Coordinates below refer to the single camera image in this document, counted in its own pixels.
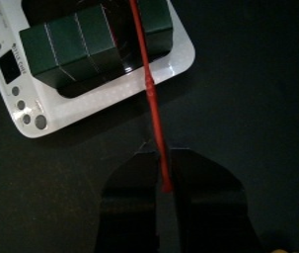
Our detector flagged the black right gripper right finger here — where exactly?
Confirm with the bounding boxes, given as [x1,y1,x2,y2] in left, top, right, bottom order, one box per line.
[168,147,265,253]

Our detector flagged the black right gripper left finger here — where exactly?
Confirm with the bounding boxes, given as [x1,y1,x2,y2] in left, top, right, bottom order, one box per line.
[92,150,162,253]

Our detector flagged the red cable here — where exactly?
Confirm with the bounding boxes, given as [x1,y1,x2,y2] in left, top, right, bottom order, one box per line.
[128,0,174,194]

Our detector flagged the dark green sushi roll piece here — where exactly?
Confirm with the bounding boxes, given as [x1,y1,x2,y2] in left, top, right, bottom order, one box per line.
[19,22,76,91]
[74,3,130,76]
[44,13,102,83]
[100,0,175,67]

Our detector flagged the white digital kitchen scale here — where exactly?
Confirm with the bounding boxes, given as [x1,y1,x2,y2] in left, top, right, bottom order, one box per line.
[0,0,196,139]

